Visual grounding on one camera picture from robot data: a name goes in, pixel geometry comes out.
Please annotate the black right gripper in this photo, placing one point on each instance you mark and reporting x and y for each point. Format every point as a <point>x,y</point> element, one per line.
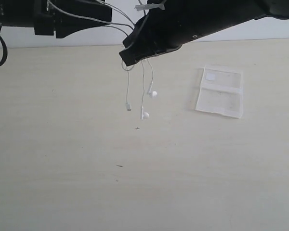
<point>183,21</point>

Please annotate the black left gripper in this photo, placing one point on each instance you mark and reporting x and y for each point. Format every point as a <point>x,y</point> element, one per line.
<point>34,14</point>

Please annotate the clear plastic storage case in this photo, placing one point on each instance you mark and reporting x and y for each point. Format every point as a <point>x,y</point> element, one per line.
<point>221,91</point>

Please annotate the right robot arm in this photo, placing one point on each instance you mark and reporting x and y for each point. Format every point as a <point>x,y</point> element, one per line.
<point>278,9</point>

